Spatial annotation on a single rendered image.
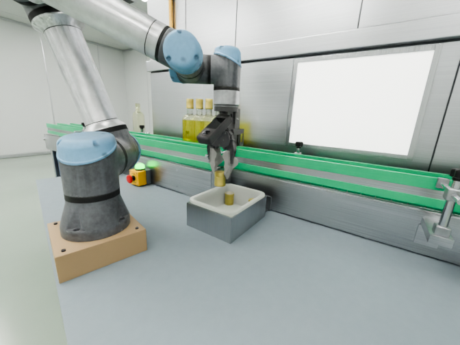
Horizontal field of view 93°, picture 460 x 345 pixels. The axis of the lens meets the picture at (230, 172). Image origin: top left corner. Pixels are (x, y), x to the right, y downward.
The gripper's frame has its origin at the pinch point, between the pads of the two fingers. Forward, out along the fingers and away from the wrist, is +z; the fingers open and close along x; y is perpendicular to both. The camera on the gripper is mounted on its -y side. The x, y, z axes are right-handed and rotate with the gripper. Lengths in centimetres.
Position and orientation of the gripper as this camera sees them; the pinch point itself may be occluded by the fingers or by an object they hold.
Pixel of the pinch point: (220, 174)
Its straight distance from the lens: 66.7
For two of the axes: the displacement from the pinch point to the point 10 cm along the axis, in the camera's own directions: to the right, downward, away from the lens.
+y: 5.6, -1.9, 8.1
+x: -8.3, -1.7, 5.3
